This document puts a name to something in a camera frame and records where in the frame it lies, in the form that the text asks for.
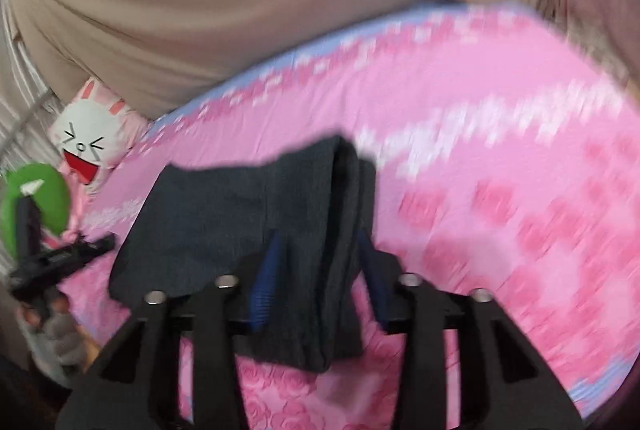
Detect grey pleated curtain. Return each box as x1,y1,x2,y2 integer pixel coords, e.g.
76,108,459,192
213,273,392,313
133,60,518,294
0,0,56,171

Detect green round plush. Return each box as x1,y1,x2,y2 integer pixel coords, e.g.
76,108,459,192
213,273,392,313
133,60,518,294
0,163,72,247

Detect person's left hand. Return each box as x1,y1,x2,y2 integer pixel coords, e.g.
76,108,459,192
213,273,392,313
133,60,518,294
20,294,71,336

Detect beige cloth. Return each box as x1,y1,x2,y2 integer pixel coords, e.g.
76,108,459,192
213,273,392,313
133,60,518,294
10,0,640,121

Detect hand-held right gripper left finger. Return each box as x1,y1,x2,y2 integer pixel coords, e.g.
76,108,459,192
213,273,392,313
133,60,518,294
55,230,286,430

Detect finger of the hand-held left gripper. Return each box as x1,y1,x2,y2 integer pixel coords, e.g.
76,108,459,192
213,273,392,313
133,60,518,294
62,233,117,263

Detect pink floral bed sheet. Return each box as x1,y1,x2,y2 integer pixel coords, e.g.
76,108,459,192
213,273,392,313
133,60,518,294
62,3,640,430

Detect dark grey pants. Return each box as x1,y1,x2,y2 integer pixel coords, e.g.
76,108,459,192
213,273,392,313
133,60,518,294
109,135,378,373

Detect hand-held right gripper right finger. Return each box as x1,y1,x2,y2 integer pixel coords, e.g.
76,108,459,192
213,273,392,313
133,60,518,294
356,230,586,430

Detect white rabbit print pillow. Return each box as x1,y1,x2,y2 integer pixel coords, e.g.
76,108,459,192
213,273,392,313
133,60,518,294
47,78,151,253

